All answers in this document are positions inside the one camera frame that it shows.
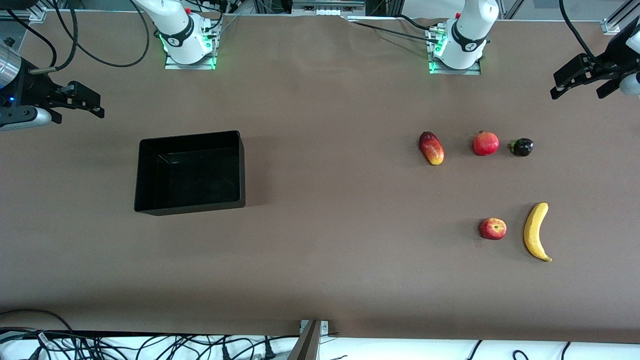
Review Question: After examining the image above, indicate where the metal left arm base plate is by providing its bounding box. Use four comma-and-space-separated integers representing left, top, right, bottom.
427, 27, 482, 76

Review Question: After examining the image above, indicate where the dark purple mangosteen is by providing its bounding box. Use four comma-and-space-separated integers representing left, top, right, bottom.
509, 138, 534, 158

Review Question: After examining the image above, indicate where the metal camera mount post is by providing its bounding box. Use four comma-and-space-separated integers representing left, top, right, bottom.
287, 320, 329, 360

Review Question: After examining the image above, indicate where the black plastic box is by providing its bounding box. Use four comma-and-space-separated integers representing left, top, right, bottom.
134, 130, 246, 217

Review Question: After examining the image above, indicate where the red apple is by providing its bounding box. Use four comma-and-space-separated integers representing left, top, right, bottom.
479, 217, 507, 241

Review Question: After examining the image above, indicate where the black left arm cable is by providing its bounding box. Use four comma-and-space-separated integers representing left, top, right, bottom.
559, 0, 601, 66

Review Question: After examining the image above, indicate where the red pomegranate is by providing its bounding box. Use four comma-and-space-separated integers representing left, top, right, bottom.
472, 130, 500, 157

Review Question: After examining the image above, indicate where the aluminium corner profile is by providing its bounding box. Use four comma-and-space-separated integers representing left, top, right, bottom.
602, 0, 640, 36

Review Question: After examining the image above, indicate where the aluminium frame rail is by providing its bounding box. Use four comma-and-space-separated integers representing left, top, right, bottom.
0, 7, 47, 23

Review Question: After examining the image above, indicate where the long looping black arm cable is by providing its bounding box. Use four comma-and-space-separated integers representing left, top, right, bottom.
70, 0, 151, 68

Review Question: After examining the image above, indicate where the red yellow mango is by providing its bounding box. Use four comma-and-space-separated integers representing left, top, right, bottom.
419, 131, 445, 166

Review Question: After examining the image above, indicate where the arched black floor cable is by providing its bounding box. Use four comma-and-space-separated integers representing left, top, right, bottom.
0, 309, 75, 333

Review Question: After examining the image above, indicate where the yellow banana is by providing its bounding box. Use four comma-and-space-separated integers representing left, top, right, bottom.
523, 202, 553, 263

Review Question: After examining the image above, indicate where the silver connector panel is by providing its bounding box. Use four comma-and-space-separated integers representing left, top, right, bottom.
292, 0, 366, 16

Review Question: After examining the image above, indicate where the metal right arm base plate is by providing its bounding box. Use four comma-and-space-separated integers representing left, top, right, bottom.
165, 22, 217, 70

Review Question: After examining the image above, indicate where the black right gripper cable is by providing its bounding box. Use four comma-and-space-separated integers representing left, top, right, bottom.
5, 0, 78, 75

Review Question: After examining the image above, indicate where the long black table cable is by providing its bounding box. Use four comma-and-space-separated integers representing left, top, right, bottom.
351, 21, 442, 44

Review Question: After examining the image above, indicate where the short black table cable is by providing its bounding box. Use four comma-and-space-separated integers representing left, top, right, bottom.
397, 14, 433, 30

